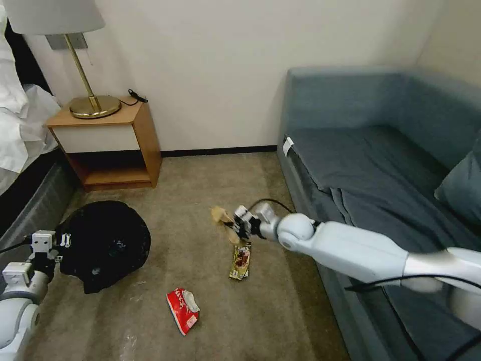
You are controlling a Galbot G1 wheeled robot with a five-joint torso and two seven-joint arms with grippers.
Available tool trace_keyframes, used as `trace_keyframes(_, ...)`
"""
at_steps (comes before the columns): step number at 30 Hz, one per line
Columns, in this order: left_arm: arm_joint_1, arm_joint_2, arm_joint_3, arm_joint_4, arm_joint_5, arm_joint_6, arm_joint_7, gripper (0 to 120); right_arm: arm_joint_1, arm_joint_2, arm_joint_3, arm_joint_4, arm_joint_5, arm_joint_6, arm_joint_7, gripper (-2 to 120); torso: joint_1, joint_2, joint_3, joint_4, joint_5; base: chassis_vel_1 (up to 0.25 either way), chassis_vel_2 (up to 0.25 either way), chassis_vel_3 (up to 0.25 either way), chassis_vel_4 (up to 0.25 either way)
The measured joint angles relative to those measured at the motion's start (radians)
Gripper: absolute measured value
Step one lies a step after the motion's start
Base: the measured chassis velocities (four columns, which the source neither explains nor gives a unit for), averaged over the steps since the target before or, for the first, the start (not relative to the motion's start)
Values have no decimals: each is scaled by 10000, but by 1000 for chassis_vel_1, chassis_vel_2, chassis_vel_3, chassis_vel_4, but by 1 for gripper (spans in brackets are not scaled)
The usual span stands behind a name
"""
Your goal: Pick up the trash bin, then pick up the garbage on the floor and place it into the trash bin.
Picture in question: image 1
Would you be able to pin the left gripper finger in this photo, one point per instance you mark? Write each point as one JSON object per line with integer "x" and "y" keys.
{"x": 58, "y": 259}
{"x": 64, "y": 240}

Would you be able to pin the blue grey cushion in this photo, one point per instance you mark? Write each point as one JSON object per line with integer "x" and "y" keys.
{"x": 464, "y": 191}

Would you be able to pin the white bedding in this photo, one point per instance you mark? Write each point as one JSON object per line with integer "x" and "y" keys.
{"x": 18, "y": 124}

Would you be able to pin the grey wall plate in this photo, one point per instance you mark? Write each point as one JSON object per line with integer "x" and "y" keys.
{"x": 80, "y": 41}

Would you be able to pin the blue grey sofa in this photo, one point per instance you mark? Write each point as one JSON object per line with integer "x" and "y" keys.
{"x": 357, "y": 158}

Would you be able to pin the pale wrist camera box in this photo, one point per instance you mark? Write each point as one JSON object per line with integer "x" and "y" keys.
{"x": 43, "y": 241}
{"x": 242, "y": 211}

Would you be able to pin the green brown snack packet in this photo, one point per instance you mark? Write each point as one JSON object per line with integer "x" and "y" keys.
{"x": 240, "y": 261}

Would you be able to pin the black baseboard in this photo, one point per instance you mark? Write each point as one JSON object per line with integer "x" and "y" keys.
{"x": 218, "y": 151}

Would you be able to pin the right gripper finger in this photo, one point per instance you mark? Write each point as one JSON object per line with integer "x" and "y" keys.
{"x": 233, "y": 229}
{"x": 232, "y": 218}

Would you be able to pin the black headboard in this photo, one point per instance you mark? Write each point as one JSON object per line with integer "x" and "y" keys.
{"x": 28, "y": 64}

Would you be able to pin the red torn snack packet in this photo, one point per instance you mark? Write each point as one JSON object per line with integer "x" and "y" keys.
{"x": 182, "y": 310}

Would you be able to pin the white sofa tag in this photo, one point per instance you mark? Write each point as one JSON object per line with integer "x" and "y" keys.
{"x": 288, "y": 146}

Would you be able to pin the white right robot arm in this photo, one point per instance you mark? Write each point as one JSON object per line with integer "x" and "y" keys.
{"x": 357, "y": 248}

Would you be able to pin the brass lamp with white shade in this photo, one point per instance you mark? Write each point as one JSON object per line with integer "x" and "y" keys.
{"x": 52, "y": 15}

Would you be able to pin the wooden nightstand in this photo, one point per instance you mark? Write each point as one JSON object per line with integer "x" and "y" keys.
{"x": 109, "y": 150}

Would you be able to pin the grey bed base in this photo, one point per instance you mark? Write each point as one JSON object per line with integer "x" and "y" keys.
{"x": 34, "y": 203}

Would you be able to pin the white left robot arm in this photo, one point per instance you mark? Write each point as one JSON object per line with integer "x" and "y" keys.
{"x": 17, "y": 319}

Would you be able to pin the beige wrapper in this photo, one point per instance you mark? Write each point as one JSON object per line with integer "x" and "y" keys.
{"x": 218, "y": 215}

